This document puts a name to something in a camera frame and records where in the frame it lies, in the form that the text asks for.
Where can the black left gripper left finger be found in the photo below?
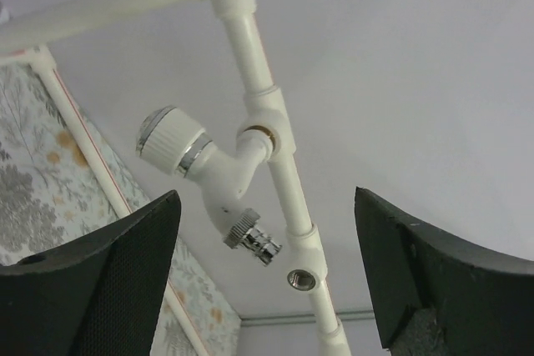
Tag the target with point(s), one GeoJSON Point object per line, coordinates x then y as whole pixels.
{"type": "Point", "coordinates": [100, 294]}

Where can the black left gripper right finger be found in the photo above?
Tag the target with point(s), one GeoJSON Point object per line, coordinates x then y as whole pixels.
{"type": "Point", "coordinates": [434, 293]}

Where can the white water faucet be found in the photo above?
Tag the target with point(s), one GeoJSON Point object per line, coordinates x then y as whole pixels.
{"type": "Point", "coordinates": [176, 144]}

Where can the white pipe frame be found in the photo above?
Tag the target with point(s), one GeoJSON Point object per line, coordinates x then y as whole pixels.
{"type": "Point", "coordinates": [27, 38]}

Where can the floral pattern mat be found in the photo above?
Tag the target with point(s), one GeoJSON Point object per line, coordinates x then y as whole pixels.
{"type": "Point", "coordinates": [50, 196]}

